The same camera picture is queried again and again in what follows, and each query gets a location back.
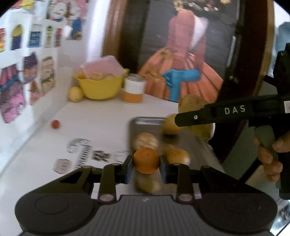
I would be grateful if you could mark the houses drawing paper sheet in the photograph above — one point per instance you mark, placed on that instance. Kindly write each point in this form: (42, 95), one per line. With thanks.
(29, 47)

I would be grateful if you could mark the white orange cup vase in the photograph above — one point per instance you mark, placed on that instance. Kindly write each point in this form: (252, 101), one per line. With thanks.
(134, 86)

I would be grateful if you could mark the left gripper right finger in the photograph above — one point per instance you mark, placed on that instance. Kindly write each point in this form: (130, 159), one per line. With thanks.
(180, 175)

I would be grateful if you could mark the snacks in yellow bowl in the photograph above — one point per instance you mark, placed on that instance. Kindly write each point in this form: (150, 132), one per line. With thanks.
(99, 76)

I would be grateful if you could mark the small yellow lemon by bowl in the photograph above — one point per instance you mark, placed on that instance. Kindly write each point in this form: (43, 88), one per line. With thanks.
(75, 94)

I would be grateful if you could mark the silver metal tray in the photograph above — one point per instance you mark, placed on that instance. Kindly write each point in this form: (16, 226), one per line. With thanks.
(199, 151)

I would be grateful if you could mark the round orange fruit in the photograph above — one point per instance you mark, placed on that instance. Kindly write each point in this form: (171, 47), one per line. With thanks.
(176, 155)

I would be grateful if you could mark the small orange tangerine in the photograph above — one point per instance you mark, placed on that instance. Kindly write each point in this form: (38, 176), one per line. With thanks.
(146, 160)

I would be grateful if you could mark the person right hand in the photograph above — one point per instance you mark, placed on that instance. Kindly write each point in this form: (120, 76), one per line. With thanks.
(271, 167)

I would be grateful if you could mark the orange dress painting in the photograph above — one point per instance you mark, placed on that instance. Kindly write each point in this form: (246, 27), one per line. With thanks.
(179, 68)

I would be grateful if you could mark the large yellow lemon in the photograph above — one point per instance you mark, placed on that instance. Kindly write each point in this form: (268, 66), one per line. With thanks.
(169, 126)

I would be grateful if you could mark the pink paper in bowl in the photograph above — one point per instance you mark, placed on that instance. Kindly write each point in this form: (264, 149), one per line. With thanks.
(103, 66)

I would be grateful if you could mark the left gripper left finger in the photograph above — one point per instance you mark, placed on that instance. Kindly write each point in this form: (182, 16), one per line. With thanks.
(113, 175)

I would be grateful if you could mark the yellow plastic bowl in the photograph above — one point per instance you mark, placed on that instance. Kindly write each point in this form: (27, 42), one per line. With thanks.
(105, 88)

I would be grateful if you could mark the cartoon characters poster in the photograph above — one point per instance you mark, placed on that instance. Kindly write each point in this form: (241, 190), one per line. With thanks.
(69, 12)

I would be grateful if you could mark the small red cherry tomato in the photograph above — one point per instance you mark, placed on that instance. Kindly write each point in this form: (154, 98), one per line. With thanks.
(55, 124)

